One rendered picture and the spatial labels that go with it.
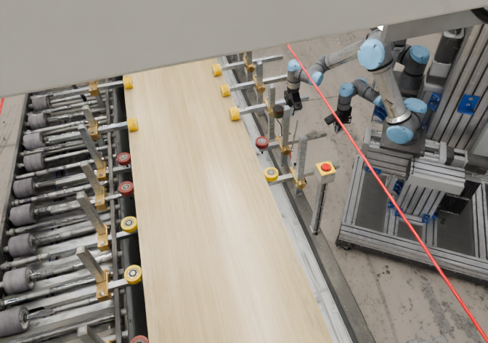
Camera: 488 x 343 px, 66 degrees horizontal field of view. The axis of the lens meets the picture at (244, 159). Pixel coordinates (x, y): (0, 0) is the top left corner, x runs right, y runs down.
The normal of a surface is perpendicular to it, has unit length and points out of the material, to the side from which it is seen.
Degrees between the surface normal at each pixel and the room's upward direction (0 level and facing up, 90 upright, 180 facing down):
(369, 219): 0
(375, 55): 84
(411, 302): 0
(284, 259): 0
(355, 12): 90
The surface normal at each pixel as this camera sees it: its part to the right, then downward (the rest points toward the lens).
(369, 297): -0.04, -0.67
